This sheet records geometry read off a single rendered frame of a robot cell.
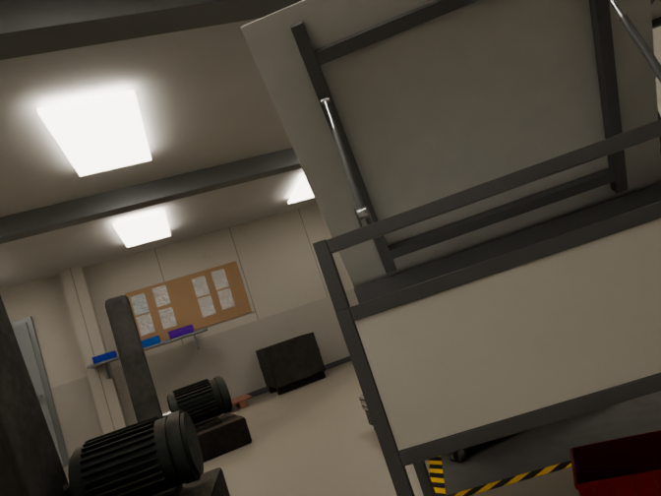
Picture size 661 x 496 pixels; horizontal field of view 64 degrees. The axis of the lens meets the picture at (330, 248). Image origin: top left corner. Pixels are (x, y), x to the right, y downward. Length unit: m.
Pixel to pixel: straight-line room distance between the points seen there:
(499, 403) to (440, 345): 0.21
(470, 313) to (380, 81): 0.78
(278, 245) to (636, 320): 7.58
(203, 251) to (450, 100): 7.15
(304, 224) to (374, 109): 7.21
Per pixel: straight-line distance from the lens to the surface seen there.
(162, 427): 2.70
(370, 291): 2.04
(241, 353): 8.51
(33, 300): 8.88
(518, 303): 1.47
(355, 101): 1.77
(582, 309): 1.50
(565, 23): 1.90
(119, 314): 5.16
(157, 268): 8.65
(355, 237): 1.46
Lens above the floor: 0.79
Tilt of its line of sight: 7 degrees up
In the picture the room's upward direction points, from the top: 19 degrees counter-clockwise
